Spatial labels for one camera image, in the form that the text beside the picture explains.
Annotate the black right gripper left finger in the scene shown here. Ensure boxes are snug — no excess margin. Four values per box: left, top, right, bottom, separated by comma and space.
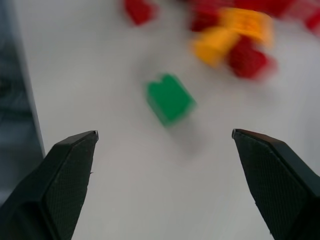
0, 130, 99, 240

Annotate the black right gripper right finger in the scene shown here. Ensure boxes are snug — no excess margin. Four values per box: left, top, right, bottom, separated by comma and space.
231, 128, 320, 240

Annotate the red toy block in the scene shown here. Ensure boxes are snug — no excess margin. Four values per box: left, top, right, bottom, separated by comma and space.
232, 0, 297, 18
190, 4, 223, 33
226, 37, 278, 79
123, 0, 159, 26
305, 9, 320, 33

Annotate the green toy block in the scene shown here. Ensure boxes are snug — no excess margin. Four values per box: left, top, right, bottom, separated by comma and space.
145, 73, 197, 128

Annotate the yellow toy block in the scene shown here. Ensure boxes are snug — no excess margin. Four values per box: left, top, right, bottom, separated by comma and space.
217, 7, 274, 48
191, 26, 241, 69

